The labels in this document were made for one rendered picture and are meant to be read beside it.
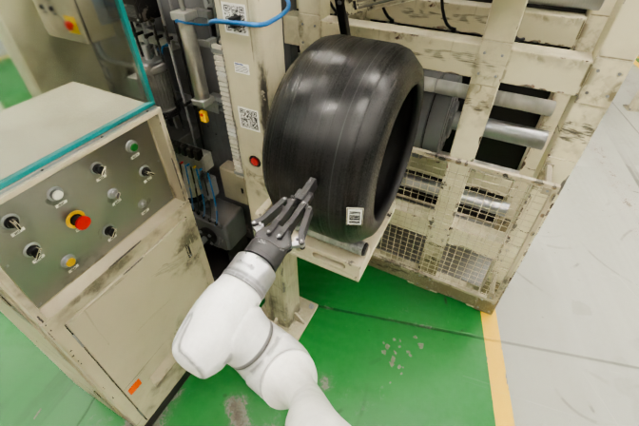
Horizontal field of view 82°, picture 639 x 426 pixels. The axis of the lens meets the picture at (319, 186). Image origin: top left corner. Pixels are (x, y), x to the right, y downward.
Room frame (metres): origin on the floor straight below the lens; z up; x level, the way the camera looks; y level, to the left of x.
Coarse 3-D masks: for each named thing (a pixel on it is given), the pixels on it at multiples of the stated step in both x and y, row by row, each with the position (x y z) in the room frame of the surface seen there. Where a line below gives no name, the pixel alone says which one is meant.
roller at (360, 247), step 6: (306, 234) 0.81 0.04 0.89; (312, 234) 0.80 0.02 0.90; (318, 234) 0.80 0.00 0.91; (324, 240) 0.78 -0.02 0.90; (330, 240) 0.77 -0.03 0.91; (342, 246) 0.75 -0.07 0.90; (348, 246) 0.75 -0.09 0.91; (354, 246) 0.74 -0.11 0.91; (360, 246) 0.74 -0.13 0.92; (366, 246) 0.74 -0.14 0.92; (354, 252) 0.74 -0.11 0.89; (360, 252) 0.73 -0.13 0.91; (366, 252) 0.74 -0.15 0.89
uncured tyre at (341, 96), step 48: (336, 48) 0.90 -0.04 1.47; (384, 48) 0.89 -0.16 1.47; (288, 96) 0.79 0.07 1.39; (336, 96) 0.76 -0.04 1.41; (384, 96) 0.75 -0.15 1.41; (288, 144) 0.72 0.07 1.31; (336, 144) 0.68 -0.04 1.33; (384, 144) 0.71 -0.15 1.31; (288, 192) 0.69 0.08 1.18; (336, 192) 0.63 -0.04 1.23; (384, 192) 0.96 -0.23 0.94; (336, 240) 0.69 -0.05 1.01
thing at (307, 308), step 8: (304, 304) 1.10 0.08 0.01; (312, 304) 1.09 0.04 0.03; (264, 312) 1.06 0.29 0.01; (304, 312) 1.06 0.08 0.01; (312, 312) 1.06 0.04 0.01; (272, 320) 1.00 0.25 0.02; (296, 320) 1.01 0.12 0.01; (304, 320) 1.01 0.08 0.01; (288, 328) 0.96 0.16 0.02; (296, 328) 0.97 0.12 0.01; (304, 328) 0.97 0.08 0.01; (296, 336) 0.92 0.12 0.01
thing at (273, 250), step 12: (264, 228) 0.52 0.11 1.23; (276, 228) 0.52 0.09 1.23; (252, 240) 0.48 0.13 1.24; (264, 240) 0.47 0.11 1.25; (276, 240) 0.49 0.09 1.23; (288, 240) 0.49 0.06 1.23; (252, 252) 0.45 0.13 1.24; (264, 252) 0.45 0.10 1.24; (276, 252) 0.45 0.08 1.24; (288, 252) 0.47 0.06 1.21; (276, 264) 0.44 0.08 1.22
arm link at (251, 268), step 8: (240, 256) 0.43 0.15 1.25; (248, 256) 0.43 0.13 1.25; (256, 256) 0.43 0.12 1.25; (232, 264) 0.42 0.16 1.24; (240, 264) 0.41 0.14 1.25; (248, 264) 0.42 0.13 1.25; (256, 264) 0.42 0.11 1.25; (264, 264) 0.42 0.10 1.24; (224, 272) 0.41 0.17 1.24; (232, 272) 0.40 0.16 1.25; (240, 272) 0.40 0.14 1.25; (248, 272) 0.40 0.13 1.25; (256, 272) 0.40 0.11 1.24; (264, 272) 0.41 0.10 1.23; (272, 272) 0.42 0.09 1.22; (248, 280) 0.39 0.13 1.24; (256, 280) 0.39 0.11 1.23; (264, 280) 0.40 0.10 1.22; (272, 280) 0.41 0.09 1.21; (256, 288) 0.38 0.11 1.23; (264, 288) 0.39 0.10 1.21; (264, 296) 0.39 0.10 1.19
